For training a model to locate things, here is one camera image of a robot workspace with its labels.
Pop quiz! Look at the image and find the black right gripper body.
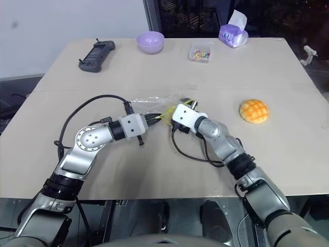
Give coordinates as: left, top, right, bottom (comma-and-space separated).
170, 99, 200, 135

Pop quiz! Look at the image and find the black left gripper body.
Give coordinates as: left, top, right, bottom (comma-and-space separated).
140, 114, 152, 129

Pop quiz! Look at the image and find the clear plastic bag yellow zip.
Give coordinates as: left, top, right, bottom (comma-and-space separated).
127, 93, 197, 128

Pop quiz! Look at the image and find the orange checkered bun snack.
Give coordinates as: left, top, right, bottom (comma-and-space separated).
239, 99, 270, 125

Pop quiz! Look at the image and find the clear box of coloured clips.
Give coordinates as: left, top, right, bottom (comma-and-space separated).
189, 41, 215, 63

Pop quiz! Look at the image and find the purple bowl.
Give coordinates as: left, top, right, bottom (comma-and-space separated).
136, 31, 166, 55

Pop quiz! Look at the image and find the purple tissue pack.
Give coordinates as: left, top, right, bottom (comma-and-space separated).
218, 9, 249, 49

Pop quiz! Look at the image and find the black handheld controller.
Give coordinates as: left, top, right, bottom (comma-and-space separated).
78, 38, 116, 73

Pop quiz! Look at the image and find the dark rounded shape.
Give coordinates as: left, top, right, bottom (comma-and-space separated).
199, 200, 232, 243

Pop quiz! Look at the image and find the grey robot torso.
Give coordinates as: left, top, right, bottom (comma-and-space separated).
96, 232, 233, 247

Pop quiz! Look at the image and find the white plastic tool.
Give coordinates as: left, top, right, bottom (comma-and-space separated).
300, 45, 319, 66

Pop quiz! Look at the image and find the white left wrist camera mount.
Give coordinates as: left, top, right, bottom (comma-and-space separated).
119, 113, 149, 139

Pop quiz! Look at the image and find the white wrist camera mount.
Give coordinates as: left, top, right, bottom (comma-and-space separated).
119, 113, 149, 139
171, 103, 208, 130

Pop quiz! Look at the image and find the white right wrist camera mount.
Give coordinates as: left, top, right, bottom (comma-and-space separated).
171, 103, 208, 130

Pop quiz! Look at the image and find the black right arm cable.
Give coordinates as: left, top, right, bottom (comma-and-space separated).
170, 127, 227, 168

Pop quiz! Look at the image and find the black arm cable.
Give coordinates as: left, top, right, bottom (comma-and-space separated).
170, 127, 227, 168
53, 94, 145, 165

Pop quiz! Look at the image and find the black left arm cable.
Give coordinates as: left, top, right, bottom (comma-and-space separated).
53, 94, 145, 165

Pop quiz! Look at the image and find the grey window frame post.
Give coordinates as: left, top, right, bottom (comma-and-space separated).
142, 0, 161, 39

